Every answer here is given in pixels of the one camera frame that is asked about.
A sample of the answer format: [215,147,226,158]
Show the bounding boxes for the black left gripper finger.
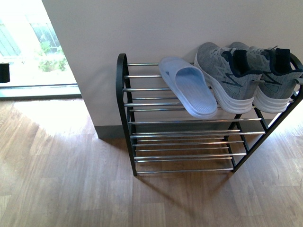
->
[0,63,9,83]

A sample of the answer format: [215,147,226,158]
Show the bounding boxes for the light blue rubber slipper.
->
[159,57,217,119]

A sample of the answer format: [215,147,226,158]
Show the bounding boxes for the grey knit sneaker white sole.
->
[230,42,303,114]
[194,42,262,114]

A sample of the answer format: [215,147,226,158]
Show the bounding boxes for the black metal shoe rack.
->
[116,53,303,175]

